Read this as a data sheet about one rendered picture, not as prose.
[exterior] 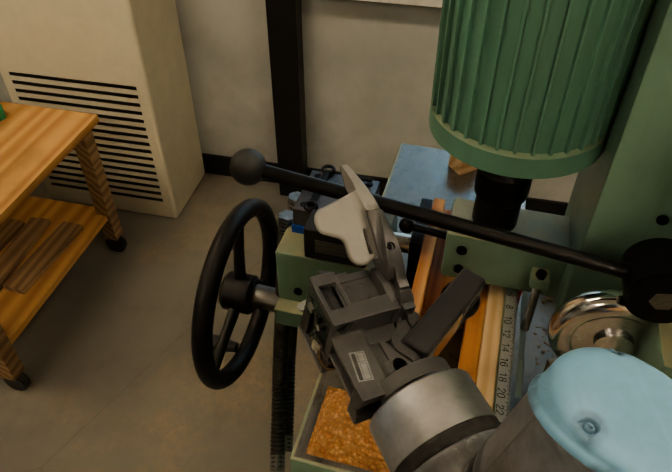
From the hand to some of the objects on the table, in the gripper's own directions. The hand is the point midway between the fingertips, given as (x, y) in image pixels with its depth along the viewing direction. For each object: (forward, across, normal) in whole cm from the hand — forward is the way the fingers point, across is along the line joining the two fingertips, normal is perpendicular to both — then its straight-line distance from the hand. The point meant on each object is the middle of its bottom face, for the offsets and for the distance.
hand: (336, 219), depth 63 cm
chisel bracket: (-4, +12, +23) cm, 26 cm away
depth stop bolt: (-10, +14, +24) cm, 30 cm away
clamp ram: (+6, +19, +15) cm, 25 cm away
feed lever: (-19, +3, +20) cm, 27 cm away
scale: (-3, +11, +26) cm, 28 cm away
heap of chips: (-14, +19, +1) cm, 24 cm away
